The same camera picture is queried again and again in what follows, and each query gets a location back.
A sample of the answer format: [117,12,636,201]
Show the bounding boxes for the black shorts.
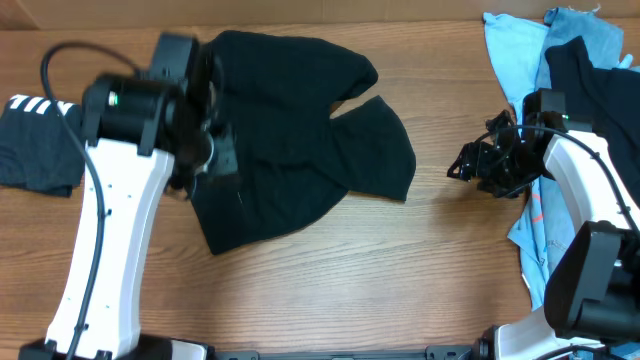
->
[191,31,416,255]

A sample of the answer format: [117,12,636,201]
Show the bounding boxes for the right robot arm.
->
[447,112,639,359]

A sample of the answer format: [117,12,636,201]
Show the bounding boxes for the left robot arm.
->
[19,53,222,359]

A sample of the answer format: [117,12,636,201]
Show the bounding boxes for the light blue shirt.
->
[483,12,549,310]

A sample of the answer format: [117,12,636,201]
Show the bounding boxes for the black garment in pile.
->
[545,37,639,202]

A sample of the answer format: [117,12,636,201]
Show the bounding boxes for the blue denim jeans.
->
[535,7,624,273]

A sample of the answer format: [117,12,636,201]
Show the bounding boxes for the folded black shirt white letters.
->
[1,94,85,197]

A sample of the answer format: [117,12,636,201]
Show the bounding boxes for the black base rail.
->
[210,345,473,360]

